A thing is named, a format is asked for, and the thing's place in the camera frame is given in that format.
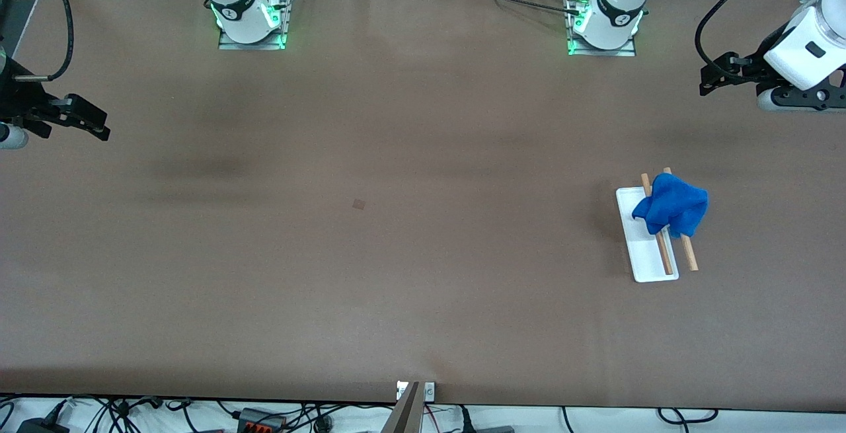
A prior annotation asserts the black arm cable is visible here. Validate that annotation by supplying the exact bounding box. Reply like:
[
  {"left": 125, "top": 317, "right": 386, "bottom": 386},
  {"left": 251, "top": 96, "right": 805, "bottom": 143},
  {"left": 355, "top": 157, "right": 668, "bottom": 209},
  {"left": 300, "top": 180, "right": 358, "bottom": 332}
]
[
  {"left": 13, "top": 0, "right": 74, "bottom": 83},
  {"left": 694, "top": 0, "right": 784, "bottom": 80}
]

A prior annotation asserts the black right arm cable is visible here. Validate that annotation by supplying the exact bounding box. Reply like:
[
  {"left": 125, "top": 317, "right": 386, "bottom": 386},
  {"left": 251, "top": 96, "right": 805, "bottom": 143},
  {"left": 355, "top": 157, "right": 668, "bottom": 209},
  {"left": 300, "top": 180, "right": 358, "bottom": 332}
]
[{"left": 13, "top": 0, "right": 74, "bottom": 83}]

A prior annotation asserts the white rack with wooden rods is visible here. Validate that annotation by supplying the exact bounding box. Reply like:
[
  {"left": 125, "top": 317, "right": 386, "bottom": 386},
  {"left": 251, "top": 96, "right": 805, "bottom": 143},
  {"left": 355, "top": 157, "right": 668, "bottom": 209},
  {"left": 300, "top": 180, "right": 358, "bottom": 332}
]
[{"left": 616, "top": 167, "right": 699, "bottom": 283}]

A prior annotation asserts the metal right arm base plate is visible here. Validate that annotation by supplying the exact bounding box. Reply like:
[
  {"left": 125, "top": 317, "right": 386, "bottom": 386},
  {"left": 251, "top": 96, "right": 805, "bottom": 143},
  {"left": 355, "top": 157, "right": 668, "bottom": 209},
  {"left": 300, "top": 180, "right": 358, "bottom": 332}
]
[{"left": 218, "top": 0, "right": 292, "bottom": 50}]

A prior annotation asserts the grey camera mounting post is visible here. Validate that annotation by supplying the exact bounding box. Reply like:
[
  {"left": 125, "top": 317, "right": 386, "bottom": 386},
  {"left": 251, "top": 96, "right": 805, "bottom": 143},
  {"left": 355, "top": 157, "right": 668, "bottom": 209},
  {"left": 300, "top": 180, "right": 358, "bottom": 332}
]
[{"left": 382, "top": 380, "right": 424, "bottom": 433}]

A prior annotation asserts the looped black floor cable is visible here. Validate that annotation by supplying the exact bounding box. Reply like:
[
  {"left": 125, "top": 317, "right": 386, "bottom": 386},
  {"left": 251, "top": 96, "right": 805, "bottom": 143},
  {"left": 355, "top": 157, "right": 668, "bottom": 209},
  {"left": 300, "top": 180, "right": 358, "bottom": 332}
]
[{"left": 658, "top": 408, "right": 718, "bottom": 424}]

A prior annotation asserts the black box with red connectors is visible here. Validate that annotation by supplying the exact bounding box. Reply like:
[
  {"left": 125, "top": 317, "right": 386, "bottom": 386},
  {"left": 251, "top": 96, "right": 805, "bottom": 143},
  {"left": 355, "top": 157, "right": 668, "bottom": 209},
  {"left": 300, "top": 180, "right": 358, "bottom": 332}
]
[{"left": 237, "top": 408, "right": 286, "bottom": 432}]

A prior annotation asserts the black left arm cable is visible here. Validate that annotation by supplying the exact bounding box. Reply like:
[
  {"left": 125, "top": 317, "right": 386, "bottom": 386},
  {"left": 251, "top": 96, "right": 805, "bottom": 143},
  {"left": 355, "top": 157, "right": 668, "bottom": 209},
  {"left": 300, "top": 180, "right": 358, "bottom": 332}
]
[{"left": 694, "top": 0, "right": 784, "bottom": 80}]

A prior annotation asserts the small metal clamp bracket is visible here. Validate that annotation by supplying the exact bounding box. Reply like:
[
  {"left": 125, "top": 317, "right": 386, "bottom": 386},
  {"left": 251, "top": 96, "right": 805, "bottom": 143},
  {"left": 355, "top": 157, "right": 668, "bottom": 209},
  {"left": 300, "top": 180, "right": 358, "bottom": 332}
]
[{"left": 397, "top": 381, "right": 436, "bottom": 401}]

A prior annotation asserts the blue microfibre towel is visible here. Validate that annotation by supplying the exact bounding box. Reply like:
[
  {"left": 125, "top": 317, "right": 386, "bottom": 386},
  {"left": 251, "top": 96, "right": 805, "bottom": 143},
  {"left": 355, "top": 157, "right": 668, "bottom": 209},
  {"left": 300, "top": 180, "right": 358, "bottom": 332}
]
[{"left": 631, "top": 173, "right": 709, "bottom": 238}]

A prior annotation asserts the black power adapter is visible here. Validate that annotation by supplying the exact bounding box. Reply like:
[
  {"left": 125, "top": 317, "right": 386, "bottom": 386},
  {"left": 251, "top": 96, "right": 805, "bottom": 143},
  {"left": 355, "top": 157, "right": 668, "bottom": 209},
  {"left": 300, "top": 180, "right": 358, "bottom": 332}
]
[{"left": 17, "top": 418, "right": 70, "bottom": 433}]

